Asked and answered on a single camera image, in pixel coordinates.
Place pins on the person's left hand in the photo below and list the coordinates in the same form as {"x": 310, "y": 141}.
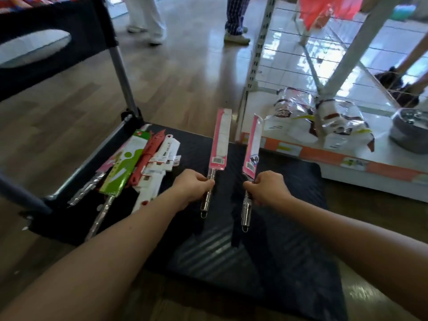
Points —
{"x": 189, "y": 190}

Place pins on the person's right hand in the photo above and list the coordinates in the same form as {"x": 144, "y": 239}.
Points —
{"x": 270, "y": 190}

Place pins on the person's left thumb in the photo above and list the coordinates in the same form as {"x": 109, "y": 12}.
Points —
{"x": 200, "y": 177}

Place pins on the person's right thumb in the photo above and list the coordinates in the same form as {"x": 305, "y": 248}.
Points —
{"x": 251, "y": 181}

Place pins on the steel knife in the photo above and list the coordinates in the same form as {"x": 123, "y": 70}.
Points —
{"x": 123, "y": 163}
{"x": 221, "y": 140}
{"x": 252, "y": 147}

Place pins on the person's right forearm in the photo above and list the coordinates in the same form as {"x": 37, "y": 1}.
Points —
{"x": 361, "y": 250}

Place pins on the person's left forearm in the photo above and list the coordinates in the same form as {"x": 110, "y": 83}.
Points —
{"x": 100, "y": 260}

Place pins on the white packaged knife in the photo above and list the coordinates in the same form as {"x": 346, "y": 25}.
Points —
{"x": 157, "y": 170}

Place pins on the red sleeved knife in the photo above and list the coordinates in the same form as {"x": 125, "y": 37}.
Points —
{"x": 147, "y": 157}

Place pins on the orange shelf price strip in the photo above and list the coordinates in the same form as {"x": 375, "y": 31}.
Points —
{"x": 321, "y": 155}

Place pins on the steel knife in green sleeve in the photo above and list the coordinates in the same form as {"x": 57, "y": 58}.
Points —
{"x": 123, "y": 163}

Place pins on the clear printed plastic packet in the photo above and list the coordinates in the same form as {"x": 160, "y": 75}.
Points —
{"x": 289, "y": 113}
{"x": 344, "y": 126}

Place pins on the foil-wrapped knife in pink sleeve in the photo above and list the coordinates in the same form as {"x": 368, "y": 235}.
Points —
{"x": 87, "y": 187}

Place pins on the white shelf unit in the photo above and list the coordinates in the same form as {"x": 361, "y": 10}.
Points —
{"x": 384, "y": 153}

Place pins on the steel pot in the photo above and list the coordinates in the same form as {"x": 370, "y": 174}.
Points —
{"x": 409, "y": 130}

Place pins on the black bag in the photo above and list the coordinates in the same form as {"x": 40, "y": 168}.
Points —
{"x": 398, "y": 85}

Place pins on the red hanging cloth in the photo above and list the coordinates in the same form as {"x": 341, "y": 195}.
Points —
{"x": 321, "y": 9}

